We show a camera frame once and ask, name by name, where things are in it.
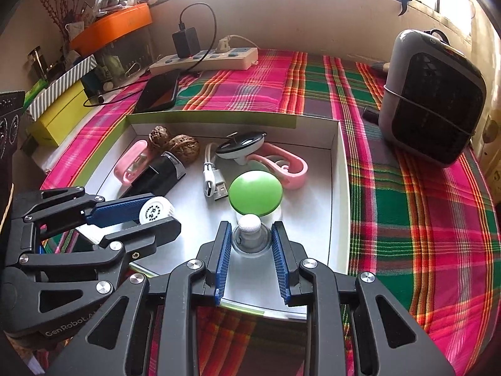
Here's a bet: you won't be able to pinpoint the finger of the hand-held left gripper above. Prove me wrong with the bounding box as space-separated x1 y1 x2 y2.
2 218 183 324
23 187 166 228

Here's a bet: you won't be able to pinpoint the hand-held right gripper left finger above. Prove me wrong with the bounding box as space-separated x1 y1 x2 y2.
43 220 232 376

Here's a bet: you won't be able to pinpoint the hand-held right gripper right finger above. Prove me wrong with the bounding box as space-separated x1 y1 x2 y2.
273 220 457 376

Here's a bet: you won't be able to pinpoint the white bottle cap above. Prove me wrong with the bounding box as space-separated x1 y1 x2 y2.
139 198 175 226

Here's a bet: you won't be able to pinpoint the black battery charger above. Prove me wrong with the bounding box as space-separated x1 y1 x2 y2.
119 151 187 200

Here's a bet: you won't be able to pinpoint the green white cardboard box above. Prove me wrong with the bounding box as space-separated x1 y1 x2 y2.
72 111 350 322

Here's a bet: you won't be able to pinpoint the green white mushroom lamp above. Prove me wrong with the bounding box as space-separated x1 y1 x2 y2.
229 170 283 257

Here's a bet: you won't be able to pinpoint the short white usb cable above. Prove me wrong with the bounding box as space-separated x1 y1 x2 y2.
202 143 230 203

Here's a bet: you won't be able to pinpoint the pink green hook clip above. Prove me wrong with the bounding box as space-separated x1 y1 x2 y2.
246 143 309 191

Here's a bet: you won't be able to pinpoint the black white round gadget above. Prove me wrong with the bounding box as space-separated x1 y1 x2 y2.
216 131 268 165

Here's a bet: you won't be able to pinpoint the green packet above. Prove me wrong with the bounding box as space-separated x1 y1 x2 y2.
23 79 49 106

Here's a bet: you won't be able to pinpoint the metal cup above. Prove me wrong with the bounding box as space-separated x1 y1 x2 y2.
27 47 49 83

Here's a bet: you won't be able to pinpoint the black smartphone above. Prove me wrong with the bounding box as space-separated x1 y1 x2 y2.
134 71 180 113

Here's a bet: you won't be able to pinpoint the dried flower branches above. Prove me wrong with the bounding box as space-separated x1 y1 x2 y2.
33 0 83 40

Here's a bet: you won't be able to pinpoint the plaid tablecloth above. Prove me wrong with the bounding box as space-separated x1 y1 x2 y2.
39 47 501 376

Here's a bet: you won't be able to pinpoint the orange tray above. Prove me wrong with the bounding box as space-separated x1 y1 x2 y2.
70 3 152 53

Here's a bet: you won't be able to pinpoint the black charger adapter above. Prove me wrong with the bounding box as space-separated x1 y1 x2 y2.
173 27 200 59

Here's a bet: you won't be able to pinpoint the white power strip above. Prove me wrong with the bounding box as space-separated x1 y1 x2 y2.
149 47 259 77

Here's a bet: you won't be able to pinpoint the white plug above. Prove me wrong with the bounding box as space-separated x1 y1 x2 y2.
217 34 257 53

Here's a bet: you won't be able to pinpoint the grey space heater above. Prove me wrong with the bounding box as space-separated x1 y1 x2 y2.
378 29 488 169

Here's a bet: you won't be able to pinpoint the beige dotted curtain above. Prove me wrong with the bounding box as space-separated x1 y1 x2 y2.
470 0 501 204

